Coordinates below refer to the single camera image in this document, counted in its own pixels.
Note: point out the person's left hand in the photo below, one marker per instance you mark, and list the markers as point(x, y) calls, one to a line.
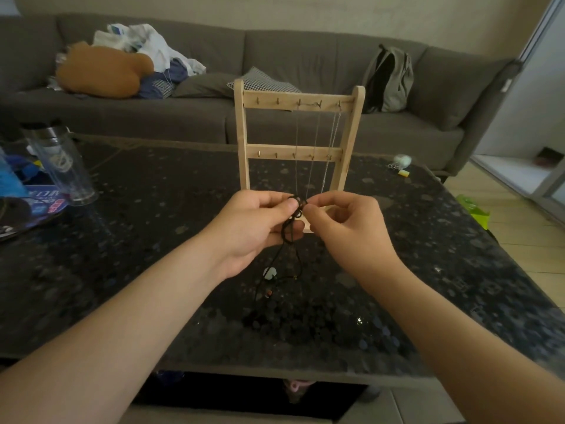
point(247, 229)

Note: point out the person's right hand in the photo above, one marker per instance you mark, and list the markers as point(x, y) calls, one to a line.
point(357, 238)

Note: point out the wooden jewelry stand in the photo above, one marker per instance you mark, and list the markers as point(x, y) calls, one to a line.
point(282, 101)

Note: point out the person's right forearm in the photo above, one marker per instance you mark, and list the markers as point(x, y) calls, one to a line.
point(476, 353)

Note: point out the person's left forearm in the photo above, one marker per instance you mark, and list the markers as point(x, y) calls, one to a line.
point(101, 344)

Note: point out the green bag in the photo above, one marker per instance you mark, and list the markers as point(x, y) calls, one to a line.
point(473, 211)

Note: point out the checkered pillow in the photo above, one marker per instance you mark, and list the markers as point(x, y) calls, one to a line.
point(264, 83)

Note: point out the grey flat cushion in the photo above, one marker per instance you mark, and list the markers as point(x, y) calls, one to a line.
point(203, 86)

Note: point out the grey backpack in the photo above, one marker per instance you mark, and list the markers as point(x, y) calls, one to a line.
point(395, 86)

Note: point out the pink item under table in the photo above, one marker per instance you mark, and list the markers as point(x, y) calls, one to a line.
point(298, 386)

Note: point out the blue cloth item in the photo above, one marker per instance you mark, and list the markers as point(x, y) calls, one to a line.
point(170, 377)

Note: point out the blue crumpled garment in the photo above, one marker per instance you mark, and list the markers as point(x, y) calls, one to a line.
point(174, 75)

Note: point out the grey fabric sofa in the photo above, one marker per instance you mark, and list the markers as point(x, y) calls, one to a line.
point(309, 55)

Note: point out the clear plastic tumbler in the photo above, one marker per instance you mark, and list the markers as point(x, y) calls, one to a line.
point(62, 163)

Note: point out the blue printed packet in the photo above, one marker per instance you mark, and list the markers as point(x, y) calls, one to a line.
point(46, 205)

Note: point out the white crumpled garment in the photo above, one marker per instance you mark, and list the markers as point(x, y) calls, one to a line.
point(154, 46)

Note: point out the dark shoe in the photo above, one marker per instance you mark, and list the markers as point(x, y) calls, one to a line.
point(548, 158)

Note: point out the brown plush toy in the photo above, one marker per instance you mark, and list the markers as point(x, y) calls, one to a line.
point(101, 71)

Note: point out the sliding glass door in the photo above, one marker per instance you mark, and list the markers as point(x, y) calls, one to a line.
point(543, 92)

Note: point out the blue plastic bottle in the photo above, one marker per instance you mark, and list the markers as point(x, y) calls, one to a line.
point(9, 178)

